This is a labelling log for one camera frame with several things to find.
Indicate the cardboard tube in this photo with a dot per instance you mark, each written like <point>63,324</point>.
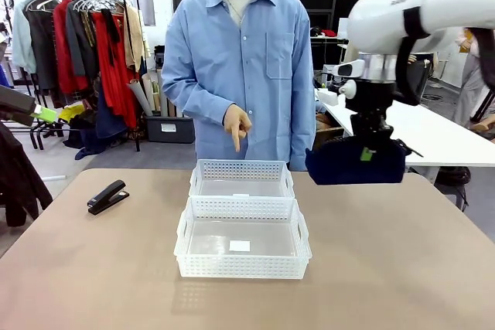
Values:
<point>159,82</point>
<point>149,90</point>

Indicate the yellow cloth item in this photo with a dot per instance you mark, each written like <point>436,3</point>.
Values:
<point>71,113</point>

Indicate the large white perforated plastic basket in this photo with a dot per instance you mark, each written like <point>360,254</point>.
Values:
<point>239,268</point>

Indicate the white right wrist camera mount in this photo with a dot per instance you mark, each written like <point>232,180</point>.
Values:
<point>326,97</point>

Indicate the person in pink sweater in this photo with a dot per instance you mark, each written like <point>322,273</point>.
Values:
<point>472,90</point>

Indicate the grey hanging jacket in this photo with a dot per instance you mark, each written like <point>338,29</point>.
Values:
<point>77,36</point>

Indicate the black bag under table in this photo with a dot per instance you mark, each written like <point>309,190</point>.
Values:
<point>452,179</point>

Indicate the black green-tipped left gripper finger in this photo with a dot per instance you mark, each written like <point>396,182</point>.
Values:
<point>17,99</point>
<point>42,114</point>

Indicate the black jacket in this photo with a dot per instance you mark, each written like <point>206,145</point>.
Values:
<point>19,175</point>

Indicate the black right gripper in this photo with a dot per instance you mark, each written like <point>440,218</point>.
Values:
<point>369,98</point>

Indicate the person's right forearm blue sleeve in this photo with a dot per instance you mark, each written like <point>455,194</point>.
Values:
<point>193,102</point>

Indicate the white background table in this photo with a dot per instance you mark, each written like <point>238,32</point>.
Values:
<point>433,133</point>

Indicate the grey storage bin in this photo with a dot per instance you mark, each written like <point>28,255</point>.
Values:
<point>170,129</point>

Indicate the red hanging jacket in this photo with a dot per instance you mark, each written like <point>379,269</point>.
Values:
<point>63,55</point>

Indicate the person's right hand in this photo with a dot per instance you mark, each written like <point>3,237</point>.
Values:
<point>237,125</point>

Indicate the light blue hanging jacket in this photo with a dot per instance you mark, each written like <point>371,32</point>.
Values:
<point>21,36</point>

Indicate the black hanging coat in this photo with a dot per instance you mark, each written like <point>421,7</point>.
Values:
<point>40,44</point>

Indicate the brown cardboard box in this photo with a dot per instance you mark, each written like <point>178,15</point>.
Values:
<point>328,125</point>

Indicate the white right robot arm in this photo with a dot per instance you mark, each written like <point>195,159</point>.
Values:
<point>379,17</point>

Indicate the grey paper roll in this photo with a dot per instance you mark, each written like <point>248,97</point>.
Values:
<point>140,98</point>

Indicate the person in blue shirt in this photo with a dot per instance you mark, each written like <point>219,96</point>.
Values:
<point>263,75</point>

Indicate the beige hanging coat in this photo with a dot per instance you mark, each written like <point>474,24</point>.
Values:
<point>133,36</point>

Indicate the dark blue denim garment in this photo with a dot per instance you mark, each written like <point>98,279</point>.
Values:
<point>108,129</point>

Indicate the black stapler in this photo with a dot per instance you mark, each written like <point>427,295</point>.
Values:
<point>108,198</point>

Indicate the person's left forearm blue sleeve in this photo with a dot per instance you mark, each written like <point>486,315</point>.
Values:
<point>303,133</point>

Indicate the navy blue fabric pouch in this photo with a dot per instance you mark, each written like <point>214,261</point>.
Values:
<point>340,167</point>

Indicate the small white perforated plastic basket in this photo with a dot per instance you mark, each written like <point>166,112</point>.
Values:
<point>239,169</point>

